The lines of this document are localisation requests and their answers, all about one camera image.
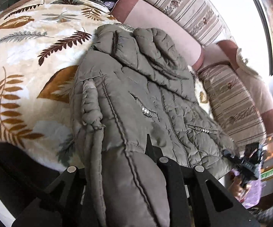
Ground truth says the olive quilted puffer jacket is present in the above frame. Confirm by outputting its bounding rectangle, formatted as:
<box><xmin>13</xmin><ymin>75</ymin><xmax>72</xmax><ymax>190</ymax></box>
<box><xmin>70</xmin><ymin>25</ymin><xmax>236</xmax><ymax>226</ymax></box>

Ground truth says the person's right hand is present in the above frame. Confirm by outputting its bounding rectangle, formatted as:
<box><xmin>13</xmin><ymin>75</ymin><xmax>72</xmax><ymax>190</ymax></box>
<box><xmin>228</xmin><ymin>172</ymin><xmax>251</xmax><ymax>203</ymax></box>

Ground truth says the striped floral side cushion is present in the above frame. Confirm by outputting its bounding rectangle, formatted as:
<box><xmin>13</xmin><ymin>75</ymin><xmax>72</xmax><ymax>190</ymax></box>
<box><xmin>199</xmin><ymin>65</ymin><xmax>266</xmax><ymax>151</ymax></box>

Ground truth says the leaf pattern fleece blanket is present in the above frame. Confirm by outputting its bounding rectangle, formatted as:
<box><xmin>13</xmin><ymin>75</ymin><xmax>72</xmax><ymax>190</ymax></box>
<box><xmin>0</xmin><ymin>0</ymin><xmax>135</xmax><ymax>171</ymax></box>

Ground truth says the striped floral back cushion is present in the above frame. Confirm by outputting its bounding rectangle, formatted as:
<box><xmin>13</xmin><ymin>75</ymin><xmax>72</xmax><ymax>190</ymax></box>
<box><xmin>144</xmin><ymin>0</ymin><xmax>232</xmax><ymax>47</ymax></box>

